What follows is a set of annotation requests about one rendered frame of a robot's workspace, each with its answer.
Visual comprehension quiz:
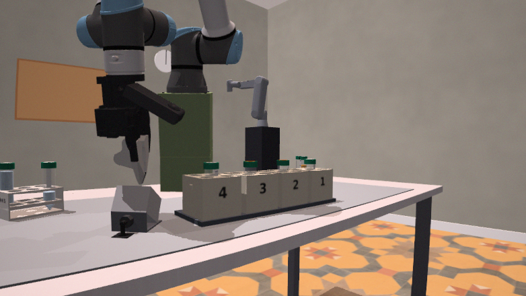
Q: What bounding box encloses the beige bucket adapter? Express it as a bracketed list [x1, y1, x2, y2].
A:
[182, 173, 241, 221]
[289, 168, 333, 202]
[258, 170, 308, 208]
[224, 171, 278, 214]

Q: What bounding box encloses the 50 ml tube with green cap and orange dot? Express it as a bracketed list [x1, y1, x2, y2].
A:
[243, 161, 258, 174]

